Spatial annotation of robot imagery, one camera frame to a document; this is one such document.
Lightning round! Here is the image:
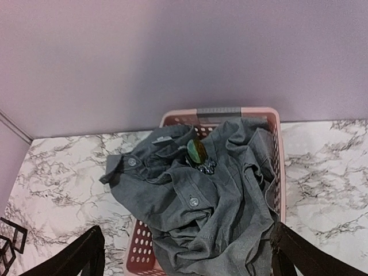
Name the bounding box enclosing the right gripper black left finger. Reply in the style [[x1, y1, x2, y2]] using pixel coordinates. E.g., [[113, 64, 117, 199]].
[[23, 225, 105, 276]]

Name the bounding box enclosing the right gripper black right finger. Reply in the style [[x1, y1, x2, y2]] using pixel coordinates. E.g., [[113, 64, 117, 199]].
[[270, 222, 366, 276]]

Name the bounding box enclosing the grey button-up shirt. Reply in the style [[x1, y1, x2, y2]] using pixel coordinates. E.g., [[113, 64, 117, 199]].
[[101, 118, 277, 275]]

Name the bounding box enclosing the pink perforated plastic basket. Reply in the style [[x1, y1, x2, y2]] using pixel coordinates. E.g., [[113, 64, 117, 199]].
[[124, 107, 286, 275]]

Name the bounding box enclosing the round green orange badge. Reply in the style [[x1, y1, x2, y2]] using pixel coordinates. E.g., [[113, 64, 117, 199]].
[[186, 138, 208, 164]]

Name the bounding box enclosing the black frame display box pair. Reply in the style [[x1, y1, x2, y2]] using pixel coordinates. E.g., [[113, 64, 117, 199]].
[[1, 217, 28, 275]]

